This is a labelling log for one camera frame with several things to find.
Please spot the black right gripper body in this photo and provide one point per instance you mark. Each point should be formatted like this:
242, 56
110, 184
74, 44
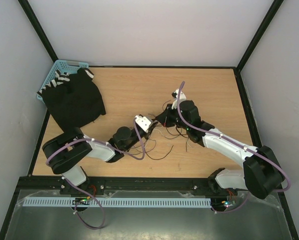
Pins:
173, 117

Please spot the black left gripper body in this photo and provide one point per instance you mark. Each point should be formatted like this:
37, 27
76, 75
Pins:
145, 135

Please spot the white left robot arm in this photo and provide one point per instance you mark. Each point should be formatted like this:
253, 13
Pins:
64, 152

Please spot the black striped cloth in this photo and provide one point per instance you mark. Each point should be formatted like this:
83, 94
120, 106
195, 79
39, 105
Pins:
73, 99

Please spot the blue plastic basket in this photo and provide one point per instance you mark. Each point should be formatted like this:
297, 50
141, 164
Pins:
63, 66

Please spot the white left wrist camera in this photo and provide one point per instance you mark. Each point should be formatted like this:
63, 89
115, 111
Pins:
143, 122

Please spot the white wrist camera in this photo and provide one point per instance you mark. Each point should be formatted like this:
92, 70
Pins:
143, 122
178, 96

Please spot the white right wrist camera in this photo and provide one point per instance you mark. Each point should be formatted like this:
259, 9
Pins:
178, 96

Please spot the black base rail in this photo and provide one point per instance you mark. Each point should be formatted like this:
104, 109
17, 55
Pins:
101, 185

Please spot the black frame post right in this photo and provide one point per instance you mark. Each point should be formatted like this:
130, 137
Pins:
266, 21

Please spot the black frame post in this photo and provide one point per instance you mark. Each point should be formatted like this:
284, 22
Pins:
29, 12
266, 21

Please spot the black frame post left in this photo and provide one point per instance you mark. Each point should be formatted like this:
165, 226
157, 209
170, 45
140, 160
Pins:
29, 12

